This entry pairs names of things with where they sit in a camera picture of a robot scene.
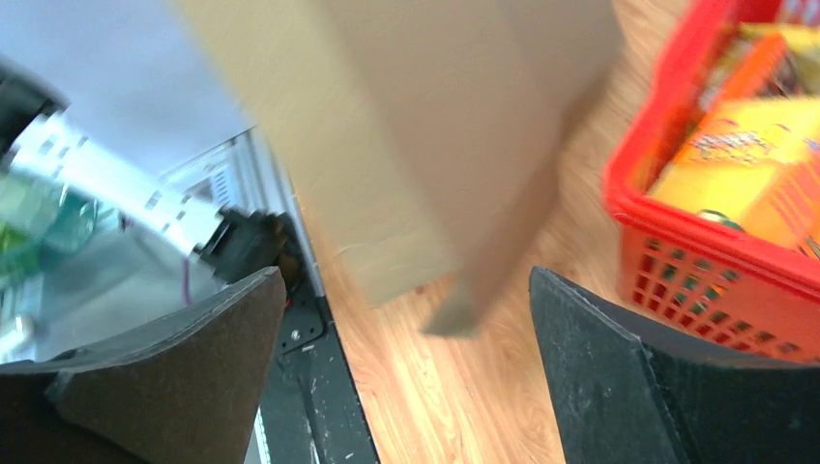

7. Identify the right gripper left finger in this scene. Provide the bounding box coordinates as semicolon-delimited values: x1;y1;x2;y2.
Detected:
1;268;286;463

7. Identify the brown cardboard sheet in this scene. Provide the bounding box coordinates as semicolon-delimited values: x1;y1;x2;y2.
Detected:
176;1;623;337

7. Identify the red plastic shopping basket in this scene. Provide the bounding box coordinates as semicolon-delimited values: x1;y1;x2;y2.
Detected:
602;1;819;364

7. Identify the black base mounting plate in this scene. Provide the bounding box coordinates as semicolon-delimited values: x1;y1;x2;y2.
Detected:
259;211;382;464

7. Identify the orange snack box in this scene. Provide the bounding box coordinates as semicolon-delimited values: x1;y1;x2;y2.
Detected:
648;98;819;259

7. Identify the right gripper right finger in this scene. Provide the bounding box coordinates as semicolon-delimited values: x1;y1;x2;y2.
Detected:
529;267;819;463

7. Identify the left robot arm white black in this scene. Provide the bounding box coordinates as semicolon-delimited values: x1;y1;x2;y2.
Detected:
1;63;288;283

